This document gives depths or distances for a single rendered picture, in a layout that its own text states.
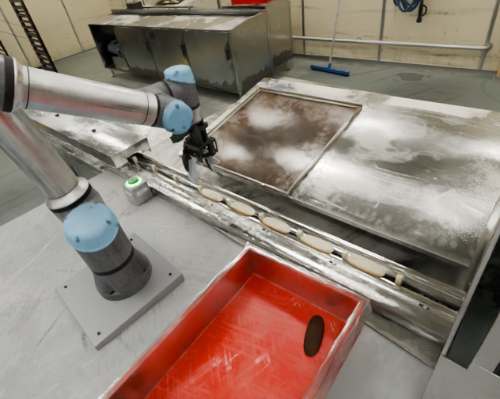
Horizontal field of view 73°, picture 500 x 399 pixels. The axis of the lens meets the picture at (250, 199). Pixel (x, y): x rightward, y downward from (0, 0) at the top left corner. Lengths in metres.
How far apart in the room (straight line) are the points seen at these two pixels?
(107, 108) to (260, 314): 0.57
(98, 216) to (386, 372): 0.71
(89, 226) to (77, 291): 0.27
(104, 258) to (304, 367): 0.52
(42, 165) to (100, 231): 0.20
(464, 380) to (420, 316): 0.22
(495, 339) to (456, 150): 0.74
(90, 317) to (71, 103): 0.53
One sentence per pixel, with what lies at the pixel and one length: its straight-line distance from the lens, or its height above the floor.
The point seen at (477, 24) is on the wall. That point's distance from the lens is 4.45.
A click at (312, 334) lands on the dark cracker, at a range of 0.81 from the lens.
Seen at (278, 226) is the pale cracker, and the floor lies 0.86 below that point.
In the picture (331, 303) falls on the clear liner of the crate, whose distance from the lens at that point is 0.81.
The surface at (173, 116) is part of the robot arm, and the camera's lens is 0.80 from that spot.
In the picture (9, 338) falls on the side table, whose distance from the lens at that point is 1.12.
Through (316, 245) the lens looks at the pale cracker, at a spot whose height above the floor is 0.86.
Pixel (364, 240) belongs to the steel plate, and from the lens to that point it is 1.01.
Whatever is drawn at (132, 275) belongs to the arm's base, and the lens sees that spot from 0.94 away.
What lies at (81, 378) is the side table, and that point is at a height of 0.82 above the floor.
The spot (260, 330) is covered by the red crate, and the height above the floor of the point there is 0.82.
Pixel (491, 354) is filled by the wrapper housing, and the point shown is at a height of 1.08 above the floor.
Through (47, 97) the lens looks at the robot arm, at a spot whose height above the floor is 1.36.
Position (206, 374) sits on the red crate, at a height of 0.82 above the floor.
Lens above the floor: 1.54
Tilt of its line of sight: 38 degrees down
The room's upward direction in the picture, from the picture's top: 10 degrees counter-clockwise
